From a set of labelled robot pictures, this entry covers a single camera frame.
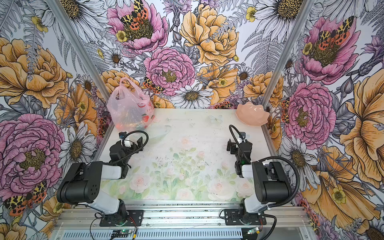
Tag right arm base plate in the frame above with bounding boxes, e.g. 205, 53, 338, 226
220, 209, 267, 226

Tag green circuit board left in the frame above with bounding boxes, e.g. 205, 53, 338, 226
111, 229, 133, 240

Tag green circuit board right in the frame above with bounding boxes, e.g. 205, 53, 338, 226
247, 227, 260, 235

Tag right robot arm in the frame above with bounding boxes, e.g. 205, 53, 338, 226
227, 132, 292, 225

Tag pink petal-shaped bowl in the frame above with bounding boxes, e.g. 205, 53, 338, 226
235, 102, 270, 126

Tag white slotted cable duct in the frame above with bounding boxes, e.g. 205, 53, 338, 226
56, 229, 243, 240

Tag green circuit board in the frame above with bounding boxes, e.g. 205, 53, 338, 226
247, 227, 260, 235
111, 229, 133, 240

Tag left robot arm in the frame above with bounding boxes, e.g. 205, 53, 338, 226
57, 130, 149, 227

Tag left aluminium frame post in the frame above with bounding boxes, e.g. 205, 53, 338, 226
47, 1, 110, 102

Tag aluminium front rail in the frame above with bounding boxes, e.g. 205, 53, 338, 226
54, 201, 310, 230

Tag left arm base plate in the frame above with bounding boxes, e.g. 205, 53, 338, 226
99, 210, 144, 227

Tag pink plastic bag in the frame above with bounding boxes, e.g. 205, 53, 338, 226
107, 78, 155, 132

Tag right aluminium frame post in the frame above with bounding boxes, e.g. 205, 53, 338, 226
261, 0, 316, 106

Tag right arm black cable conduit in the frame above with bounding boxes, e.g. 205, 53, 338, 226
229, 124, 301, 240

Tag aluminium frame post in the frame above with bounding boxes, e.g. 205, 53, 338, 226
261, 0, 316, 106
47, 1, 110, 102

